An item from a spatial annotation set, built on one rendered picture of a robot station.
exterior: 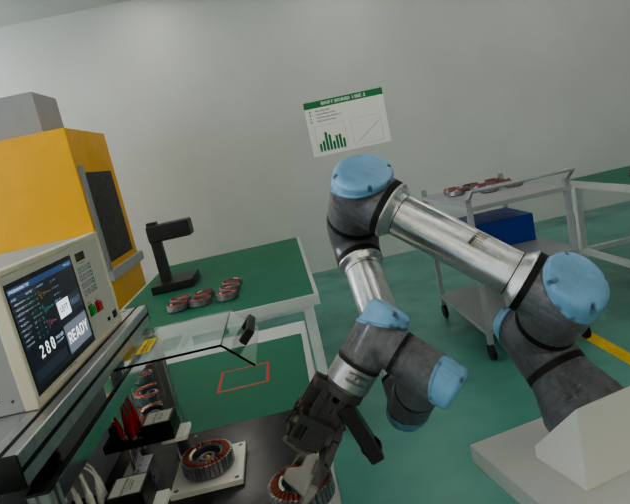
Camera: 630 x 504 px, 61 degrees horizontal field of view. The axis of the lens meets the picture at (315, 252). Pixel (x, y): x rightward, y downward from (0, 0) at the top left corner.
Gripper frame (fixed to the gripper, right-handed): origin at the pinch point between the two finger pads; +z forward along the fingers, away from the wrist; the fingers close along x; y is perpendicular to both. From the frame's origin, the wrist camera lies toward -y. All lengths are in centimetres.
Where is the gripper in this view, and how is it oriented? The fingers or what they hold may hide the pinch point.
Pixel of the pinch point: (298, 489)
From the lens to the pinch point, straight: 100.6
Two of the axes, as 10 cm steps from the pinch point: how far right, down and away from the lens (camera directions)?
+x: 0.8, 1.7, -9.8
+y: -8.7, -4.6, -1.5
